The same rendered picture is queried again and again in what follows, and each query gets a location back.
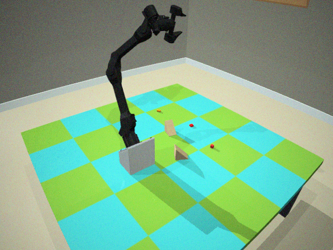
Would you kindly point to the tan triangular block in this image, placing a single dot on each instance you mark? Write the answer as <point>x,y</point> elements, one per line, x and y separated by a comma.
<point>179,153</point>
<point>169,128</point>

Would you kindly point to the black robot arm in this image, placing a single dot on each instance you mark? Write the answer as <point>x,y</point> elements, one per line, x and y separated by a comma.
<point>128,122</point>

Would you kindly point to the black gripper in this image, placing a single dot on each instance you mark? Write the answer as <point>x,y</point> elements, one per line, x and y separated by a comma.
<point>170,24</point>

